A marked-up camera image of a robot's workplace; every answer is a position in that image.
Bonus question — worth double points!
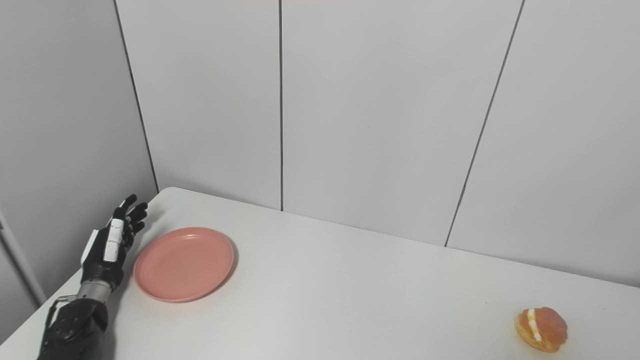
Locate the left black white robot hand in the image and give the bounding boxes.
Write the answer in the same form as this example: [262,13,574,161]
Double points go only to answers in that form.
[80,194,149,293]

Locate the pink round plate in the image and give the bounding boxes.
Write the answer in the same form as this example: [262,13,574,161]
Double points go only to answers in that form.
[133,227,235,304]

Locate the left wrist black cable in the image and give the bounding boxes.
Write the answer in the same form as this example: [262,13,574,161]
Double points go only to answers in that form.
[43,294,77,346]

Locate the cream puff pastry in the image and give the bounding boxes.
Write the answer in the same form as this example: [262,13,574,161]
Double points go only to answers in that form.
[515,306,569,353]

